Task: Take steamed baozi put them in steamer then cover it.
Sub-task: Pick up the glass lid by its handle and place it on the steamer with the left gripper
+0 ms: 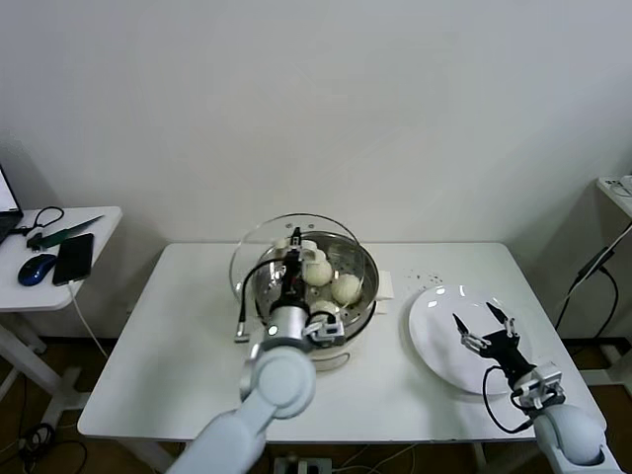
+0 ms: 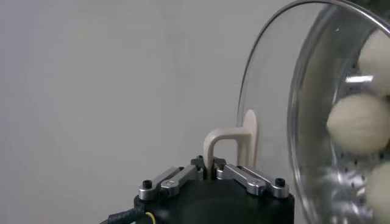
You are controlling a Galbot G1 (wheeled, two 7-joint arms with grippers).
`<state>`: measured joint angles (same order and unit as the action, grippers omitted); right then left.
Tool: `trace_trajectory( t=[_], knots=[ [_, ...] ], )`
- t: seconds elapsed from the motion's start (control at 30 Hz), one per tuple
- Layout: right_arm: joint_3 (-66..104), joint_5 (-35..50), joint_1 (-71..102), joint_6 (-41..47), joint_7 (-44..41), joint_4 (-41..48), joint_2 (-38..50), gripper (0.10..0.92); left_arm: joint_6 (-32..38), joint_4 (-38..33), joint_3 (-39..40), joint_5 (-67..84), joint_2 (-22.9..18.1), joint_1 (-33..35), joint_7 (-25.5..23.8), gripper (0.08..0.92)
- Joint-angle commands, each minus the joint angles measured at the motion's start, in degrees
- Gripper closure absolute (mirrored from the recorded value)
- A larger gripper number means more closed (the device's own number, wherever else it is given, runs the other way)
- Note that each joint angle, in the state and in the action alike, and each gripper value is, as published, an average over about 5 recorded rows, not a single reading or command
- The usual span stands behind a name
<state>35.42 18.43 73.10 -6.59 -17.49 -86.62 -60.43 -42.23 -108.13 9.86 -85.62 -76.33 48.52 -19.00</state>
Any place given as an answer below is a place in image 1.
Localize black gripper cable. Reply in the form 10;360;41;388
231;259;287;345
481;365;539;435

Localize green flat ruler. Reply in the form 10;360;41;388
27;214;105;250

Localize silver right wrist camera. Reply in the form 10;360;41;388
515;362;567;409

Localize black laptop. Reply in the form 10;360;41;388
0;160;25;246

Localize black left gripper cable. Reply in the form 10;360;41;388
231;259;287;345

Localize black smartphone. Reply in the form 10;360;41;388
52;233;96;286

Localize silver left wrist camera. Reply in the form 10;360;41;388
303;315;347;347

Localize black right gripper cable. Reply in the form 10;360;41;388
481;365;539;435

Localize black cable with adapter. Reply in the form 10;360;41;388
555;246;621;332

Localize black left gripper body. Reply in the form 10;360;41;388
280;246;307;305

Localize white charging cable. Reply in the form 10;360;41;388
68;279;110;359

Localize black floor cables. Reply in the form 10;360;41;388
17;422;90;474

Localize thin white wall cable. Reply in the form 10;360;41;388
562;227;632;302

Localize perforated steel steamer basket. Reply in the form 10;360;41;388
254;231;396;342

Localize blue computer mouse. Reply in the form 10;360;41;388
18;253;58;286

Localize white side table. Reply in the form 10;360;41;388
0;205;123;426

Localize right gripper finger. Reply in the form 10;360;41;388
452;313;491;354
485;302;519;339

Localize white round plate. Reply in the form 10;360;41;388
408;284;534;396

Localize black looped strap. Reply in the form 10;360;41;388
12;205;65;238

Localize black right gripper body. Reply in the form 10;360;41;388
480;332;537;387

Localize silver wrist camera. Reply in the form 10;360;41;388
515;362;567;409
303;315;347;347

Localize white shelf table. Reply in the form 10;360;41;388
595;173;632;218

